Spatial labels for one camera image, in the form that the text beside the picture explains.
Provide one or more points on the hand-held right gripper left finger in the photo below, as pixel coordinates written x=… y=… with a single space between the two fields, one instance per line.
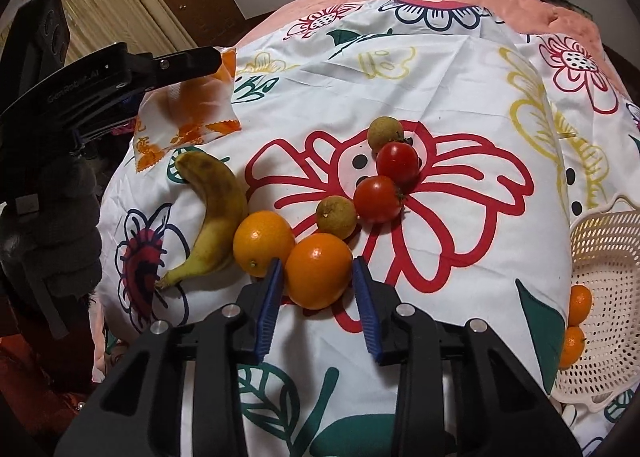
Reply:
x=270 y=309

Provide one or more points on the orange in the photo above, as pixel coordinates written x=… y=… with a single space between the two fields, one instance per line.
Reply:
x=317 y=269
x=260 y=242

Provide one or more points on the brown round fruit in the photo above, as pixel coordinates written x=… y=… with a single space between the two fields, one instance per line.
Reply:
x=336 y=217
x=384 y=132

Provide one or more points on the red tomato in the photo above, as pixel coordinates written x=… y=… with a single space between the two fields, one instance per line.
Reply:
x=397 y=162
x=377 y=199

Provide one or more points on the white floral bed sheet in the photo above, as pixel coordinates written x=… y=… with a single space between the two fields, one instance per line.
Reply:
x=450 y=87

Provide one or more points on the orange snack packet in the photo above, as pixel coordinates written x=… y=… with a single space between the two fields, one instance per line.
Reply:
x=200 y=107

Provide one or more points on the dark red cloth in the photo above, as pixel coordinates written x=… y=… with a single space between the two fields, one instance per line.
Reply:
x=35 y=387

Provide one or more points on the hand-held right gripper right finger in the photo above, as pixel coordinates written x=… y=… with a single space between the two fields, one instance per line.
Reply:
x=365 y=309

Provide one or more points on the beige curtain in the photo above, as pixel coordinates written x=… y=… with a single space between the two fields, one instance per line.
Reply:
x=115 y=2

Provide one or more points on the yellow banana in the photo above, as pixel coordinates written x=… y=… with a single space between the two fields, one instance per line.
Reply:
x=220 y=207

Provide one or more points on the person's left hand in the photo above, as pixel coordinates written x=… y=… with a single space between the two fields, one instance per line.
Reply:
x=65 y=237

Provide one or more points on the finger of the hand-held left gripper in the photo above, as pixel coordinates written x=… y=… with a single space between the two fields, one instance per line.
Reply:
x=185 y=62

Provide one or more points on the cream plastic basket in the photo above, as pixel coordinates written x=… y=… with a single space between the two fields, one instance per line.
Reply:
x=610 y=287

